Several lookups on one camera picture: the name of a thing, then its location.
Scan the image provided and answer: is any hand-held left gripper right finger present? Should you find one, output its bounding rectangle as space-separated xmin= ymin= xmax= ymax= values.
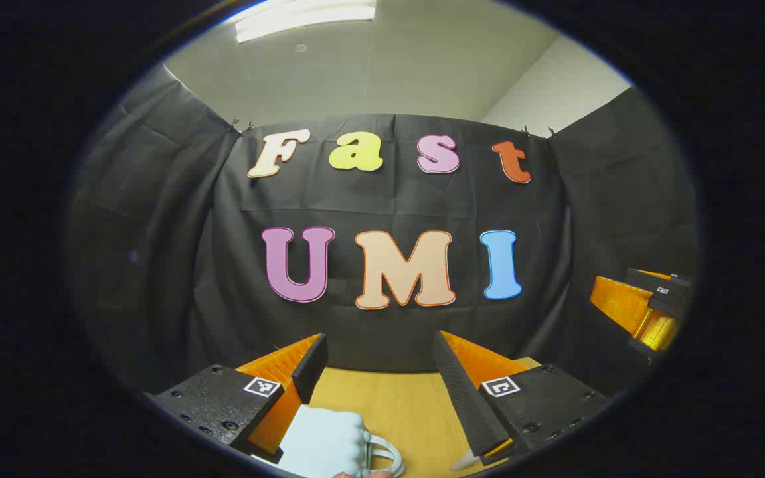
xmin=433 ymin=330 xmax=612 ymax=465

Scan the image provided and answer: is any white skin care tube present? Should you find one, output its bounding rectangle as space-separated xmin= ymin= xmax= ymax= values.
xmin=450 ymin=449 xmax=483 ymax=472

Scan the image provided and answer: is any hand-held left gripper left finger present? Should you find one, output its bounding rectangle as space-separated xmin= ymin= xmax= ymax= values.
xmin=147 ymin=333 xmax=329 ymax=464

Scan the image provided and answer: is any ceiling light panel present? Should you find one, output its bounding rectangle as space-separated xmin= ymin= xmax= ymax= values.
xmin=235 ymin=0 xmax=378 ymax=44

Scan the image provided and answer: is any black backdrop cloth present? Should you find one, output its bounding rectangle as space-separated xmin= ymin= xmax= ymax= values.
xmin=67 ymin=63 xmax=701 ymax=399

